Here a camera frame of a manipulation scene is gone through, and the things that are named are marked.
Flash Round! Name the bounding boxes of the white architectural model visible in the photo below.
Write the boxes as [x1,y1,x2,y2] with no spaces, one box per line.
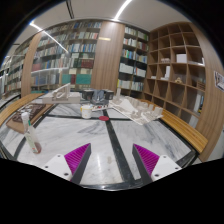
[42,84,81,104]
[109,88,163,125]

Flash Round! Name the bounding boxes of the bookshelf with books right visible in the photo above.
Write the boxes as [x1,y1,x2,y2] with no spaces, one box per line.
[117,26,149,98]

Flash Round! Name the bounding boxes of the dark framed board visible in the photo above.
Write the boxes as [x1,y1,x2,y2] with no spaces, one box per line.
[5,102,54,135]

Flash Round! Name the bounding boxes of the white architectural model left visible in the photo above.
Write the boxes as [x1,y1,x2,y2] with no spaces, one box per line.
[42,84,81,104]

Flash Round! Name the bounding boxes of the white architectural model right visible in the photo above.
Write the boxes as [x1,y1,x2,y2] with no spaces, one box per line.
[109,88,163,125]

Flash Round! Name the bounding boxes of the bookshelf with books centre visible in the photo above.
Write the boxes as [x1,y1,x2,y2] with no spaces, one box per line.
[31,20,102,91]

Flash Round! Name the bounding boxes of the red round coaster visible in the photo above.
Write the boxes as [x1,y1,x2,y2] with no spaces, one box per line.
[99,116,109,121]

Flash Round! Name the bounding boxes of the wooden bench left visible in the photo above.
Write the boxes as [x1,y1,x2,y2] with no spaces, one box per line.
[0,93,42,127]

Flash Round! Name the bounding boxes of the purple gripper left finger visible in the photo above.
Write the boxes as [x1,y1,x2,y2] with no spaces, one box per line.
[43,142,92,185]

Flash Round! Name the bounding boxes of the clear plastic water bottle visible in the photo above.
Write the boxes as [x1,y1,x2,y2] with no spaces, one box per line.
[21,112,42,154]

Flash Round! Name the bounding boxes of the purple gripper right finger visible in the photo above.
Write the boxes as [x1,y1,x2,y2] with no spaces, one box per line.
[131,143,183,186]

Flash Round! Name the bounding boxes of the bookshelf with books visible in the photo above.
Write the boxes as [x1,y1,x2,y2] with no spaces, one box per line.
[117,26,149,98]
[31,20,102,91]

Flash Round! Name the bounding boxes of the wooden bench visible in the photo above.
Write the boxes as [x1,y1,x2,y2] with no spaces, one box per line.
[161,109,208,154]
[0,93,42,127]

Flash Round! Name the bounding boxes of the black boxes on table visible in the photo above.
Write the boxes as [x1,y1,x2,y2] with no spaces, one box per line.
[82,89,114,103]

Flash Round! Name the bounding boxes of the wooden bench right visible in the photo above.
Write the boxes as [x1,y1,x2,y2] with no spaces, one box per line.
[161,109,208,154]

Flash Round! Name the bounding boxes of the wooden cubby shelf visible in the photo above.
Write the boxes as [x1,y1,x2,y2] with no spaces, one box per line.
[143,22,206,127]

